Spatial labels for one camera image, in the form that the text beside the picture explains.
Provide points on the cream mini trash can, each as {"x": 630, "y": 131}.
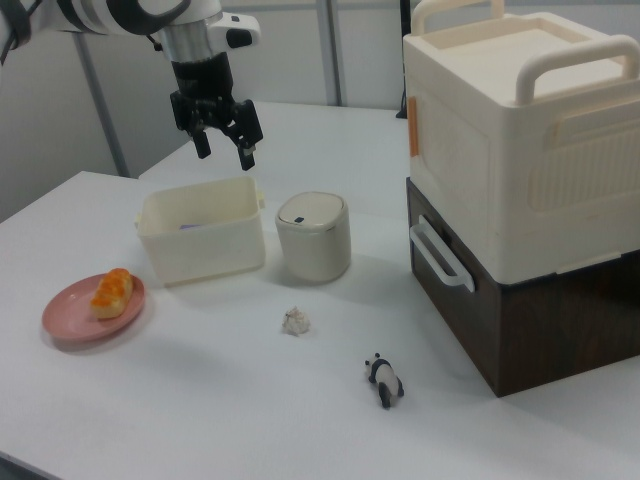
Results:
{"x": 312, "y": 245}

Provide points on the pink plate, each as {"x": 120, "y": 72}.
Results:
{"x": 67, "y": 315}

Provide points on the panda toy figure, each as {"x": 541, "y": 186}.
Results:
{"x": 385, "y": 380}

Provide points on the cream square plastic bin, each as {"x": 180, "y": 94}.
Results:
{"x": 200, "y": 255}

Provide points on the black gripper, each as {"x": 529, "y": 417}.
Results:
{"x": 202, "y": 90}

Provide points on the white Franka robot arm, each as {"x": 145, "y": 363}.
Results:
{"x": 110, "y": 15}

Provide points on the toy bread with orange topping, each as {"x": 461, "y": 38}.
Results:
{"x": 112, "y": 295}

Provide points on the white crumpled shell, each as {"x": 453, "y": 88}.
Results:
{"x": 296, "y": 322}

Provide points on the cream plastic storage cabinet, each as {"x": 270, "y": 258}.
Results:
{"x": 490, "y": 150}

